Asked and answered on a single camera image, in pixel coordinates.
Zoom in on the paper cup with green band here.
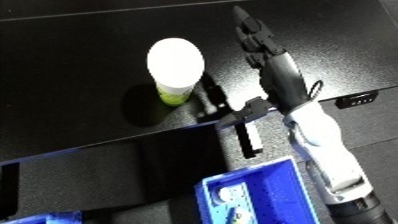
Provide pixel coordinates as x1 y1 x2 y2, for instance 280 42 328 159
229 208 247 223
214 186 237 202
145 37 208 107

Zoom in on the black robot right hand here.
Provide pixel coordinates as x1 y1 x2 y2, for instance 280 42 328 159
214 4 313 129

